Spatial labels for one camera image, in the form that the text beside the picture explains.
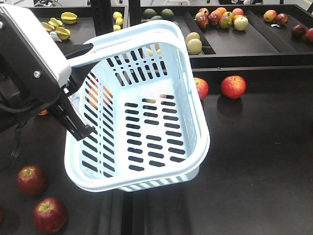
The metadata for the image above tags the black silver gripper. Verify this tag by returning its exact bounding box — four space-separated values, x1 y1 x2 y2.
0 4 95 141

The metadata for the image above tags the light blue plastic basket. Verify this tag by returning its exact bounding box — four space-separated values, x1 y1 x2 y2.
64 20 210 192

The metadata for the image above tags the white garlic bulb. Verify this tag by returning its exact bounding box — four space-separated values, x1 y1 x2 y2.
49 31 62 42

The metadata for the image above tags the dark red apple front left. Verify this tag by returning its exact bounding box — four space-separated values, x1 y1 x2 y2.
17 165 47 197

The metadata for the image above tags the dark red apple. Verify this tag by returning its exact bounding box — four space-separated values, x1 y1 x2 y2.
17 165 47 197
33 197 68 234

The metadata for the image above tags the dark red apple front lower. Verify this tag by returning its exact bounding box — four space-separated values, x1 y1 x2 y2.
33 197 68 234

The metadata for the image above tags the red apple back middle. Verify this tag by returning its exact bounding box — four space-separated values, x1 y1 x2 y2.
194 77 209 100

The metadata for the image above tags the red apple back right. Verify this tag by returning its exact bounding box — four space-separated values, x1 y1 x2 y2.
221 75 246 99

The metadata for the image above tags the black wooden display stand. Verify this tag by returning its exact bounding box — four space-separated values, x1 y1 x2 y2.
0 4 313 235

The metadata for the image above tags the black shelf upright post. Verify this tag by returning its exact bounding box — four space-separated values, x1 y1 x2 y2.
90 0 113 36

